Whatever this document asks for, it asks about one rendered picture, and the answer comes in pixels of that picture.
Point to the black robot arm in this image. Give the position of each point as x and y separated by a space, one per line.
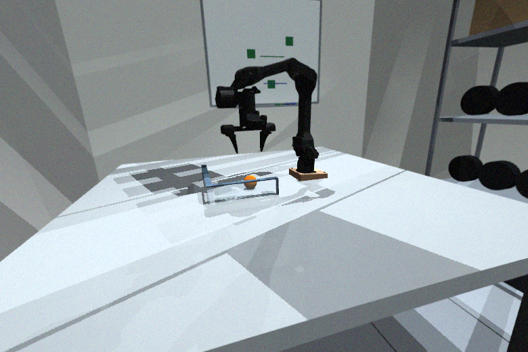
305 82

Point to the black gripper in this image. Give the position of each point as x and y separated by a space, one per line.
228 130

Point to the low clear corner walls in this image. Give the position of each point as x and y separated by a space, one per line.
242 191

